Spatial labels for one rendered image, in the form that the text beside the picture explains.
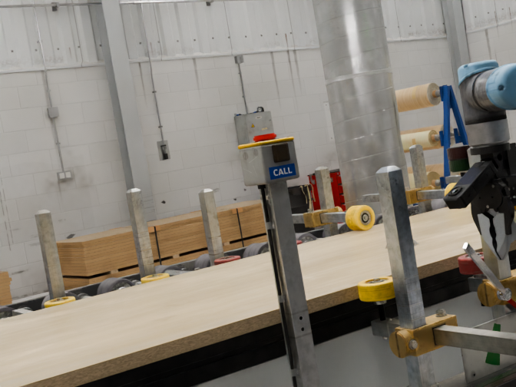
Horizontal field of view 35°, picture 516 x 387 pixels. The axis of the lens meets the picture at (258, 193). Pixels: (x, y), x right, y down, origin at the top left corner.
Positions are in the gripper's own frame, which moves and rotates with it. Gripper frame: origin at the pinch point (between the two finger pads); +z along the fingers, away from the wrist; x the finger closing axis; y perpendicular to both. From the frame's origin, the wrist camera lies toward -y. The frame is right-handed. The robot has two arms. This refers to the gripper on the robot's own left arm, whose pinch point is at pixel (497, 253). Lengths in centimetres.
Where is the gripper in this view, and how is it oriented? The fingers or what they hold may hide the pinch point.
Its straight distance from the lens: 158.8
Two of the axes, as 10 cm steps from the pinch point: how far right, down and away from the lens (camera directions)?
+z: 1.7, 9.8, 0.5
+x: -5.4, 0.5, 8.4
